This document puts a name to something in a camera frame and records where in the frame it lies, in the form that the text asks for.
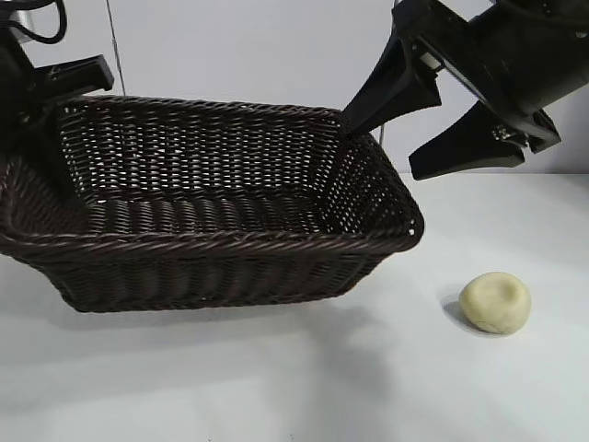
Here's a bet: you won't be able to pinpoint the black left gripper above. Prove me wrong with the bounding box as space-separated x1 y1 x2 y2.
0 43 115 207

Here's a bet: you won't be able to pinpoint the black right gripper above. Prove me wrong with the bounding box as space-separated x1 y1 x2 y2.
342 0 589 181

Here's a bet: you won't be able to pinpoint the pale yellow egg yolk pastry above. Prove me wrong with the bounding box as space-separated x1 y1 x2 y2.
458 271 533 336

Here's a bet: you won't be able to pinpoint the dark brown wicker basket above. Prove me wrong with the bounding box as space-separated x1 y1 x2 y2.
0 95 425 314

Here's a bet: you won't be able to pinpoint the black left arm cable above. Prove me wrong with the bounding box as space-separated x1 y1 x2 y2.
8 0 66 46

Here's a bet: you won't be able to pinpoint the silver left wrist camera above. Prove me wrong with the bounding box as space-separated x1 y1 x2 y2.
0 4 34 34

